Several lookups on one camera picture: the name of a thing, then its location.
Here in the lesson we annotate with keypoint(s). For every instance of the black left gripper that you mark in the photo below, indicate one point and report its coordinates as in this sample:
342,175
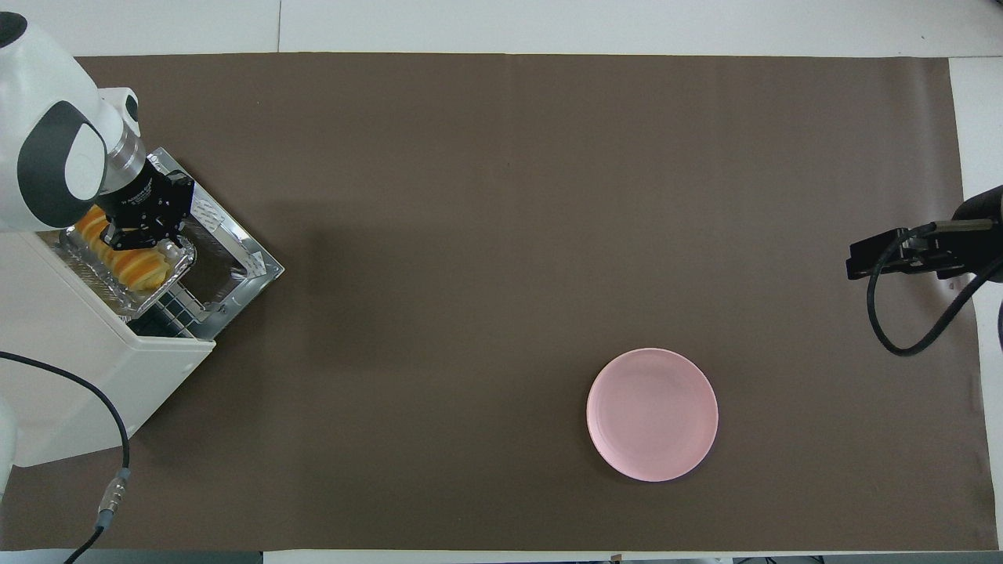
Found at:
153,200

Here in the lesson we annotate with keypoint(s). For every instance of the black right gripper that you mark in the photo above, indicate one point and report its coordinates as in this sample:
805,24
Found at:
979,235

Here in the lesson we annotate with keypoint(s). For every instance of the sliced yellow bread loaf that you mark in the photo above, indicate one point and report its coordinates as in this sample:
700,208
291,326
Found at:
137,266

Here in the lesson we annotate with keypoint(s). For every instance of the aluminium foil baking tray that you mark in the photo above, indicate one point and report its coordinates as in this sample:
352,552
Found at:
117,301

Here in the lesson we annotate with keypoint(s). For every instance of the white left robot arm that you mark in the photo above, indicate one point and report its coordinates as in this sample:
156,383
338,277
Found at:
39,117

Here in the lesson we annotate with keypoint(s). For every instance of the metal oven rack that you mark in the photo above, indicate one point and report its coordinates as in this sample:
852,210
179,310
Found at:
176,317

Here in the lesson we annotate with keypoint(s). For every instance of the glass oven door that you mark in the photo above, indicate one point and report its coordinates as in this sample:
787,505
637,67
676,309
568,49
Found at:
235,251

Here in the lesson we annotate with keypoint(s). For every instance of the cream toaster oven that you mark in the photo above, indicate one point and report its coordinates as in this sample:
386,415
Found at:
70,376

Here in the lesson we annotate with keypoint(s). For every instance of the pink round plate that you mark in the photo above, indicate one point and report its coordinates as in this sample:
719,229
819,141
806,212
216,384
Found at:
652,415

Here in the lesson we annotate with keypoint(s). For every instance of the brown table mat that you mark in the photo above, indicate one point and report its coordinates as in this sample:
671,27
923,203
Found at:
509,196

